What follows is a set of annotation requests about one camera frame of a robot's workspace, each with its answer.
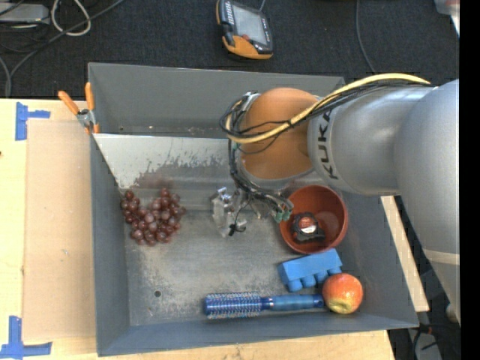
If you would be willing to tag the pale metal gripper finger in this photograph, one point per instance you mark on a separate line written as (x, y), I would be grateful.
(221, 200)
(229, 224)

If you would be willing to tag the grey metal bin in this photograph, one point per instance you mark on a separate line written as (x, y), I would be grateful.
(210, 272)

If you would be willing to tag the black and red tape measure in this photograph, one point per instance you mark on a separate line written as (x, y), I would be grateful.
(308, 228)

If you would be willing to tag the red-brown bowl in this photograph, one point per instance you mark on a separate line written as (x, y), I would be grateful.
(326, 203)

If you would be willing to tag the dark red grape bunch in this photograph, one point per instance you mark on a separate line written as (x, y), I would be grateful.
(153, 219)

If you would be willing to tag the blue round hairbrush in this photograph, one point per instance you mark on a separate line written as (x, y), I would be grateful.
(240, 305)

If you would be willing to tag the blue toy building block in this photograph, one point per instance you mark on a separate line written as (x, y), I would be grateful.
(307, 268)

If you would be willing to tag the red and yellow apple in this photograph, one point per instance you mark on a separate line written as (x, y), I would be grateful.
(343, 293)

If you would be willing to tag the brown cardboard board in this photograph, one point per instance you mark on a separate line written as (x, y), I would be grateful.
(56, 231)

